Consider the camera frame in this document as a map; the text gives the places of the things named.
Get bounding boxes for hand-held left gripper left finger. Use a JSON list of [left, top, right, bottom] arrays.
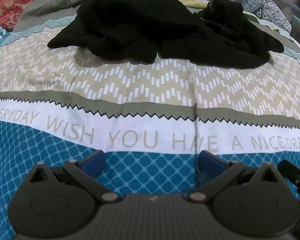
[[29, 151, 121, 203]]

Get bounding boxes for printed patterned bed sheet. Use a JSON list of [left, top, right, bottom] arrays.
[[0, 0, 300, 240]]

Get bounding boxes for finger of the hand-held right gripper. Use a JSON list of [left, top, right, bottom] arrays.
[[278, 151, 300, 205]]

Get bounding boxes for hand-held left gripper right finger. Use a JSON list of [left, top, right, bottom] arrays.
[[189, 150, 278, 203]]

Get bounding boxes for floral patchwork quilt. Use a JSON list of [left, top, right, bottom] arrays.
[[0, 0, 293, 33]]

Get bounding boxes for black pants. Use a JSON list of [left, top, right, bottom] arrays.
[[47, 0, 284, 71]]

